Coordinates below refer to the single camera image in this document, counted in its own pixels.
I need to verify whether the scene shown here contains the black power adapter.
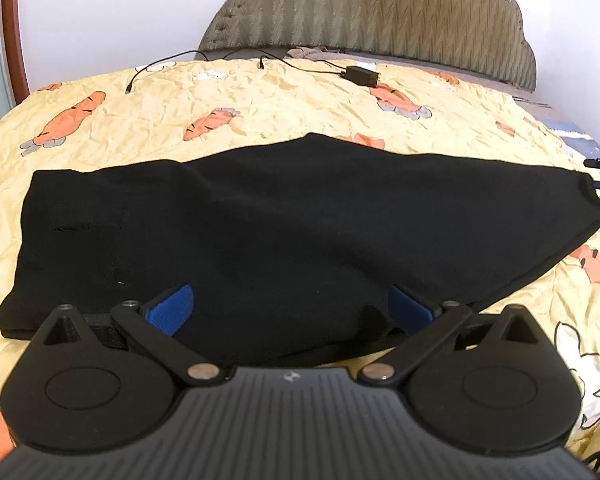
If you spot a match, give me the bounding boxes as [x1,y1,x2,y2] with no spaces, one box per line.
[346,65,380,87]

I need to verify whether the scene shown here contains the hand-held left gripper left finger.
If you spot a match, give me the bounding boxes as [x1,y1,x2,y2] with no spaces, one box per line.
[42,284,227,386]

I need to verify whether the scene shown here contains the olive quilted headboard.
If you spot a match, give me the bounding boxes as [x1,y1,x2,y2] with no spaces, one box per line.
[200,0,538,93]

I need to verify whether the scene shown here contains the black pants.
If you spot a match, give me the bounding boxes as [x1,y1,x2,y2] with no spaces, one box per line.
[0,132,600,368]

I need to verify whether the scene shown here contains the yellow carrot-print blanket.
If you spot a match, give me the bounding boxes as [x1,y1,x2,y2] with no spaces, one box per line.
[0,57,600,473]

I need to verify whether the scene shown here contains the pink crumpled cloth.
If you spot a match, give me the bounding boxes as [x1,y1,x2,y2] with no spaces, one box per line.
[286,46,342,60]

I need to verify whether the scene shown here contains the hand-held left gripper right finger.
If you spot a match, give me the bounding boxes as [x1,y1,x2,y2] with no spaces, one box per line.
[357,285,546,386]

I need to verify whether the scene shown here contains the wooden door frame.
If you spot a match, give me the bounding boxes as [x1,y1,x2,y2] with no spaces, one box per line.
[0,0,31,107]

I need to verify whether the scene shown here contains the black cable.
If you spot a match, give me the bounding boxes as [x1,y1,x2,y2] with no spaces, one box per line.
[225,49,348,80]
[125,50,207,95]

